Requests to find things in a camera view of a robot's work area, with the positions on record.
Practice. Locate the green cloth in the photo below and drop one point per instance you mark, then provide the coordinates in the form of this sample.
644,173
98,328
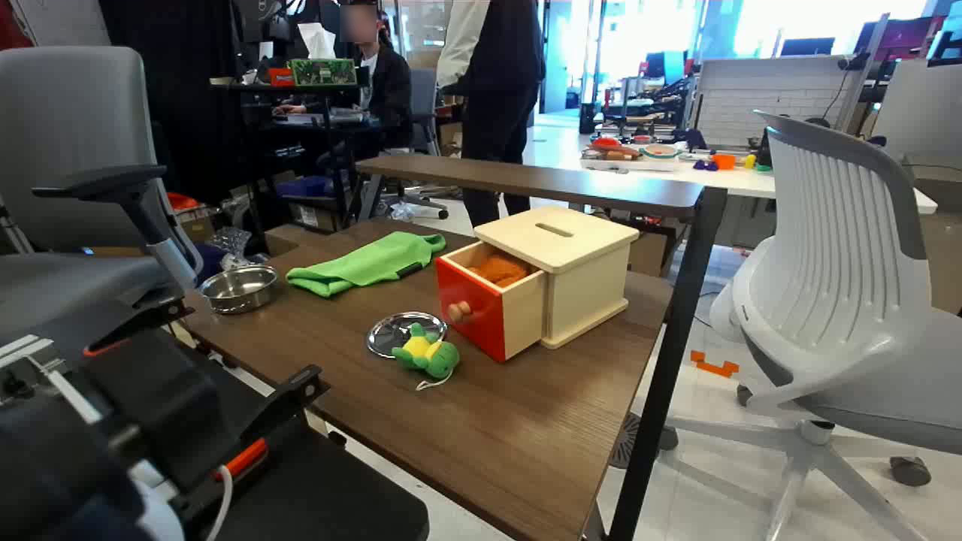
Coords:
365,262

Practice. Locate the seated person in black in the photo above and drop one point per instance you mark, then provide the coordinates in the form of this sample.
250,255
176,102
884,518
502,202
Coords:
386,90

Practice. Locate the grey office chair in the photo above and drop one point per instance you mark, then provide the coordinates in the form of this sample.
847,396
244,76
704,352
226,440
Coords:
70,139

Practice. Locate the white mesh office chair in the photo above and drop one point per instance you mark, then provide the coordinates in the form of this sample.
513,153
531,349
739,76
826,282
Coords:
851,291

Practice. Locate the dark wooden table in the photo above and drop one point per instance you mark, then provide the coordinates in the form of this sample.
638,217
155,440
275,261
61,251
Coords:
543,183

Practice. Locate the small black floor object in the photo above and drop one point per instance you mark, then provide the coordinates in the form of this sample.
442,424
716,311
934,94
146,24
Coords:
909,470

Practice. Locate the standing person in dark clothes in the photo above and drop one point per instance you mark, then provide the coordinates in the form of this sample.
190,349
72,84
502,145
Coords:
499,69

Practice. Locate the beige wooden chest box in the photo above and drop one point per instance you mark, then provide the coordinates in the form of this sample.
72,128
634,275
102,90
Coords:
587,271

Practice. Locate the glass bowl with green object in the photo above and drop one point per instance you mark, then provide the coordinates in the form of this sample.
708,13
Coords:
386,334

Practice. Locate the small orange block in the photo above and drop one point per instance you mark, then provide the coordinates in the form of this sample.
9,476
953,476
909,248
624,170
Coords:
725,160

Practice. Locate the orange plastic bracket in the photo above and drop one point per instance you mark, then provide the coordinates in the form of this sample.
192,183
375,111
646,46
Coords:
714,366

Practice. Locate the silver metal bowl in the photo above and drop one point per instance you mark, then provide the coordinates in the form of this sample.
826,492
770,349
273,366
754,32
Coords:
239,291

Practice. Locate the white divider panel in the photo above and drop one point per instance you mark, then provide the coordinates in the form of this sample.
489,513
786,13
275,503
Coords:
770,101

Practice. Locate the black foreground equipment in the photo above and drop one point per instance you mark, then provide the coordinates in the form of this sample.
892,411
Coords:
150,421

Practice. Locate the white table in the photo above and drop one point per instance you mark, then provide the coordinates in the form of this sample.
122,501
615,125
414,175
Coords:
742,179

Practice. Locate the clear glass cup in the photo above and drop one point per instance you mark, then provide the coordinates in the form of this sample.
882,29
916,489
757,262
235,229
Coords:
239,244

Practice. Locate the black storage shelf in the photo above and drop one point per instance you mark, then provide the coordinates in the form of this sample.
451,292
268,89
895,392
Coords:
301,139

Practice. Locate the black metal table leg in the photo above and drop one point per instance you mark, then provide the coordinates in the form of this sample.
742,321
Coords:
670,349

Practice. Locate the green box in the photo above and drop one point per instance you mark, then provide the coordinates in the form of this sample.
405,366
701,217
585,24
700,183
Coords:
323,69

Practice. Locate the red wooden drawer with knob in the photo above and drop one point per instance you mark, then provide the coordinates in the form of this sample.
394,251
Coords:
495,305

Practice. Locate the orange grip on black lever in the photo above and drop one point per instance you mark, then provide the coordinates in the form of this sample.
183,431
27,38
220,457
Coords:
244,457

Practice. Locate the green yellow plush toy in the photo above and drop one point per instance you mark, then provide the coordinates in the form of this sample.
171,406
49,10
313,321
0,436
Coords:
434,357

